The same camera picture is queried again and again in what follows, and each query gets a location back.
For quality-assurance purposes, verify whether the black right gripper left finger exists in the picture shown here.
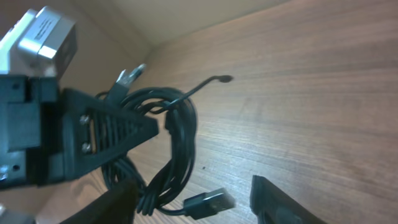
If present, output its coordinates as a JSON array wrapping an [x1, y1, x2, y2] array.
[[60, 179, 139, 224]]

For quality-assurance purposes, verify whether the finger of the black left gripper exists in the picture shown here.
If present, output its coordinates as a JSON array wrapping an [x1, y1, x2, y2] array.
[[62, 88, 159, 180]]

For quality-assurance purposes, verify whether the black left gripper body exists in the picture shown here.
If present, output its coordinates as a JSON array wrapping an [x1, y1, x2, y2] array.
[[1, 75, 66, 190]]

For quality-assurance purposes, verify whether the black USB cable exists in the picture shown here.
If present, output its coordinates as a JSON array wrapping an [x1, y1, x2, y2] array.
[[95, 63, 237, 221]]

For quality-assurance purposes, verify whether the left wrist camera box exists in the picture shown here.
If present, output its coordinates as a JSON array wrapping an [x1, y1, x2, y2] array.
[[1, 6, 78, 79]]

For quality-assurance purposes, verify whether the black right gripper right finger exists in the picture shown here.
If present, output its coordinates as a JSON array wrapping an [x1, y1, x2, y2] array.
[[250, 175, 326, 224]]

